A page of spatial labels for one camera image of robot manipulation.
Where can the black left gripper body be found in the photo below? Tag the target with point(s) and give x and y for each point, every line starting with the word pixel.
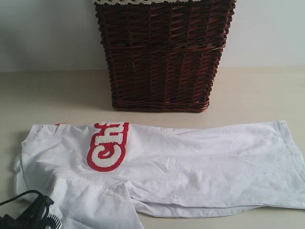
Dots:
pixel 32 218

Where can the white t-shirt red logo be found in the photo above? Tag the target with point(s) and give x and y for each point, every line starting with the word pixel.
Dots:
pixel 101 176

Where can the dark brown wicker basket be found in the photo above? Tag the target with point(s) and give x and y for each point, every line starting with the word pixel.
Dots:
pixel 164 57

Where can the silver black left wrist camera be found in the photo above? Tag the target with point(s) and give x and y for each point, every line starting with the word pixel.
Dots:
pixel 52 222

